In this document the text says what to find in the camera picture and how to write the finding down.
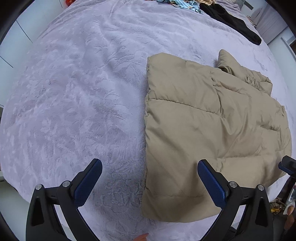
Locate beige puffer jacket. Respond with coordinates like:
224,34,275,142
142,50,292,222

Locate person right hand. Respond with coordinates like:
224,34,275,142
284,205,295,231

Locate person left hand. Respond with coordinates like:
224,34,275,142
133,233,149,241

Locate lavender plush bedspread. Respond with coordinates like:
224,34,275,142
1,1,295,240

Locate grey curtain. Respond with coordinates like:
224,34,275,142
251,4,287,44

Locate black folded garment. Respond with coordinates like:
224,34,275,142
200,3,262,45

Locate cream striped garment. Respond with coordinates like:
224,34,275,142
196,0,216,6

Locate blue monkey print garment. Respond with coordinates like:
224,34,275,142
157,0,202,13

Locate white wardrobe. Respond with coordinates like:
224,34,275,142
1,0,67,107

